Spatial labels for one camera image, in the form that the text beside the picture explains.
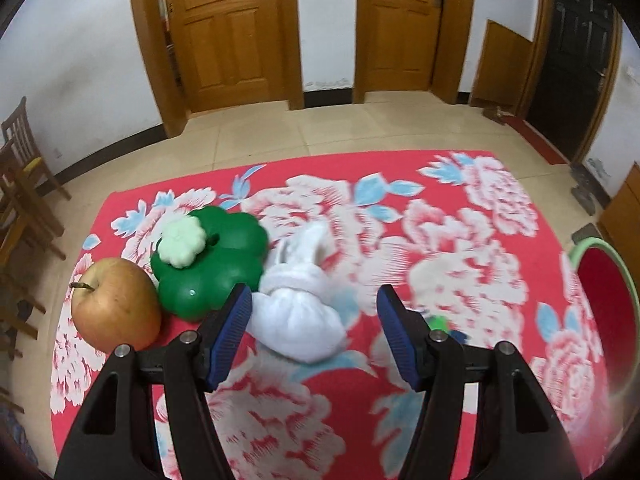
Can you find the wooden cabinet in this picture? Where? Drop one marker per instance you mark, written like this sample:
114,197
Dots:
625,210

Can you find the brown shoes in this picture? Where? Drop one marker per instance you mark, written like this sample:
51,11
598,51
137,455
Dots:
494,114

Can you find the red floral blanket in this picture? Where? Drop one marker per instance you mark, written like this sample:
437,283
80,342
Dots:
350,410

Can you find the wooden door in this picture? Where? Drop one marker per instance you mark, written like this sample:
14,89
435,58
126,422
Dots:
220,30
400,20

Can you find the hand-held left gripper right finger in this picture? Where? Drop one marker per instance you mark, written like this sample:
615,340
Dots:
400,335

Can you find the grey floor mat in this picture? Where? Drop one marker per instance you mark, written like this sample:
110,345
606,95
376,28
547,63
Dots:
585,233

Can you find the dark shoes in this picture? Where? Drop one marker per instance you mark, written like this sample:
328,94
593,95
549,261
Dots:
587,187

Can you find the apple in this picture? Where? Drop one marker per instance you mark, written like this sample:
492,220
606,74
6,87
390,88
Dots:
115,305

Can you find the pale green flower-shaped lid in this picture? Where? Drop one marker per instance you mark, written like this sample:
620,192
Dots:
182,242

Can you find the black door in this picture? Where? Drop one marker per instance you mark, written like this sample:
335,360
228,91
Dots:
575,60

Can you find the white cloth bundle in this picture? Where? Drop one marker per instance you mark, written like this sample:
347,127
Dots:
295,310

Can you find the wooden chair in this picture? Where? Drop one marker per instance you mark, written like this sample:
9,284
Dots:
20,210
22,125

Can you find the wooden wall panel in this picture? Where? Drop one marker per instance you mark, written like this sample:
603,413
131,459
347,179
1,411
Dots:
500,65

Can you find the red doormat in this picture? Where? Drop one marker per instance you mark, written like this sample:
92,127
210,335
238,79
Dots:
535,137

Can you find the green clover-shaped toy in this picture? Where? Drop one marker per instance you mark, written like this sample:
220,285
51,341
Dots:
225,260

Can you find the red basin with green rim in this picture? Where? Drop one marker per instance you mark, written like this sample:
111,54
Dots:
612,290

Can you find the white wall switch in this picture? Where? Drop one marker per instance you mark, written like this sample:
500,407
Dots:
632,71

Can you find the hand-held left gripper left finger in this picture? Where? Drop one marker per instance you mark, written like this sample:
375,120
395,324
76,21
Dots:
230,330

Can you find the small green and blue toy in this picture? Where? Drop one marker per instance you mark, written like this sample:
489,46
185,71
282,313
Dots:
442,324

